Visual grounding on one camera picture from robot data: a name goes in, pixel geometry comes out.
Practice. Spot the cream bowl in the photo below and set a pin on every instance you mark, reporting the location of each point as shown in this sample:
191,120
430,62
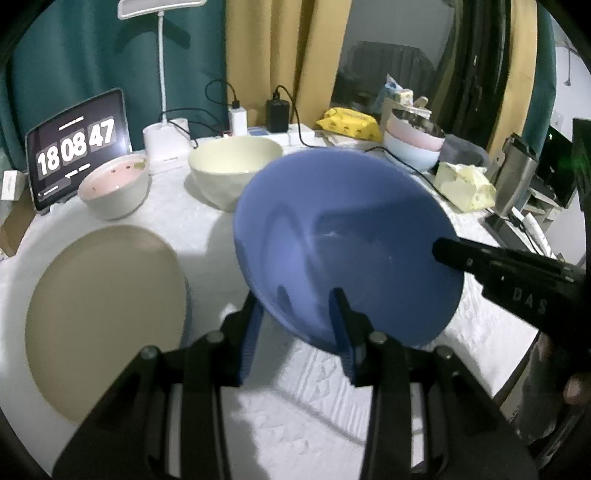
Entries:
217,184

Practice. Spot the white charger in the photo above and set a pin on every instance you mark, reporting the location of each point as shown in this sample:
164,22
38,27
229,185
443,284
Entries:
238,122

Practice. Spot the small white box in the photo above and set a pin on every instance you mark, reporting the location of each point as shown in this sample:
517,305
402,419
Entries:
9,184

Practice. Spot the teal curtain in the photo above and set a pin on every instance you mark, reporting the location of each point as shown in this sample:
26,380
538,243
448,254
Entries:
69,55

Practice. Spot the black charger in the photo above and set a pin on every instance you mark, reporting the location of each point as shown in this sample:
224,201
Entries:
277,115

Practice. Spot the metal bowl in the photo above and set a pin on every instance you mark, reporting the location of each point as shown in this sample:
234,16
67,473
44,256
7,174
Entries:
415,122

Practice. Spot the yellow wipes packet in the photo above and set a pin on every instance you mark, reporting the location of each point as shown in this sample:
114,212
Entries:
346,122

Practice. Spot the white power strip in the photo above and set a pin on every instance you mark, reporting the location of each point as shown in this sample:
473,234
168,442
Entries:
300,136

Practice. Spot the cardboard box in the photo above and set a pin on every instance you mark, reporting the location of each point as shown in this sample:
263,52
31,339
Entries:
14,226

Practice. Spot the large blue bowl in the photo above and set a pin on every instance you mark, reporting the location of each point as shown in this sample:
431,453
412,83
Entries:
323,207

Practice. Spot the yellow curtain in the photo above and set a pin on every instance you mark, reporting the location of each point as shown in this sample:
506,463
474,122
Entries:
286,46

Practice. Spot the beige plate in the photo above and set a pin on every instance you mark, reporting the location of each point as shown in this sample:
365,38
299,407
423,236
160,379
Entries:
101,314

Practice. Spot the blue snack bag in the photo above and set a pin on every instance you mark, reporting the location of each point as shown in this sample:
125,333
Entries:
399,94

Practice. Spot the tablet showing clock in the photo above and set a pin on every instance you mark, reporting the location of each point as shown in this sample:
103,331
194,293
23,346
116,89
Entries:
78,147

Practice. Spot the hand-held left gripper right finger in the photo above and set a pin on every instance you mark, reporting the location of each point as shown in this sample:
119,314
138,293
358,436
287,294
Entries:
348,364

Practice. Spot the white desk lamp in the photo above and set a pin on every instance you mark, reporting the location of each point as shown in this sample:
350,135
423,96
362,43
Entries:
166,143

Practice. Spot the pale pink bowl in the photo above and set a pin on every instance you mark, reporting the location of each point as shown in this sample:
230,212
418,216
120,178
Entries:
406,136

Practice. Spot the white bowl with pink inside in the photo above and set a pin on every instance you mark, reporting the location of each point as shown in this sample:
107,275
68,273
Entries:
115,203

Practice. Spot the person's right hand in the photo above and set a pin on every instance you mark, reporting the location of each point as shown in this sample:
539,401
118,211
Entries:
577,390

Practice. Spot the light blue bowl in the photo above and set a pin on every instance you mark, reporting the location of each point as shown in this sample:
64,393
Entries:
406,154

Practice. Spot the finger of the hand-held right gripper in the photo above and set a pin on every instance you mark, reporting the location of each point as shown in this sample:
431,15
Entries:
452,251

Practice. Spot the steel thermos flask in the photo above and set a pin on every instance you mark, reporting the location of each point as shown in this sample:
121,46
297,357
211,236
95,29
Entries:
512,180

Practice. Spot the grey cloth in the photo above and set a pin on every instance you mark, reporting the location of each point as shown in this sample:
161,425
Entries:
461,147

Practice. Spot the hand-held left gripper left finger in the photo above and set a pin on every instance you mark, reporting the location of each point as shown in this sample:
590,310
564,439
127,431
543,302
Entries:
249,341

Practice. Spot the black monitor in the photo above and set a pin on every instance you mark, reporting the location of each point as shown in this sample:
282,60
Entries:
561,157

